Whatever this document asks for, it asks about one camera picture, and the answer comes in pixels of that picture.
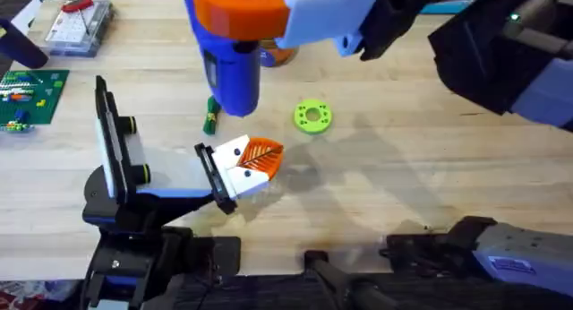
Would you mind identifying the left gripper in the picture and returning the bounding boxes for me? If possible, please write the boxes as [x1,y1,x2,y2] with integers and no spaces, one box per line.
[82,133,285,234]

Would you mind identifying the blue electric screwdriver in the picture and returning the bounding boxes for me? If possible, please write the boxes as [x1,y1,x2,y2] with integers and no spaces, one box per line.
[180,0,263,119]

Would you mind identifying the small round tub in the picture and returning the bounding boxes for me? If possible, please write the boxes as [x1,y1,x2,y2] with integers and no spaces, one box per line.
[259,39,300,69]

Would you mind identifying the green disc with holes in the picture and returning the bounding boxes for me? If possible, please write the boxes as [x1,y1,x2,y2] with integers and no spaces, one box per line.
[293,98,335,135]

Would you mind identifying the left wrist black upright plate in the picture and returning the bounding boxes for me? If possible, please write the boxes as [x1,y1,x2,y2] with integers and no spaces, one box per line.
[94,75,151,206]

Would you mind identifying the clear plastic box with tools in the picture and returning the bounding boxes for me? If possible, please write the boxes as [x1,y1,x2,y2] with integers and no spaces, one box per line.
[42,0,114,58]

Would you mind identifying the green board with toy blocks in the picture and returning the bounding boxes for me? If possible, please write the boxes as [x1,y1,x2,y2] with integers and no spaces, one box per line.
[0,69,71,133]

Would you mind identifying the dark blue cylinder tool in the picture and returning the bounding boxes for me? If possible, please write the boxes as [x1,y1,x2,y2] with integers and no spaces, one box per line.
[0,18,50,71]

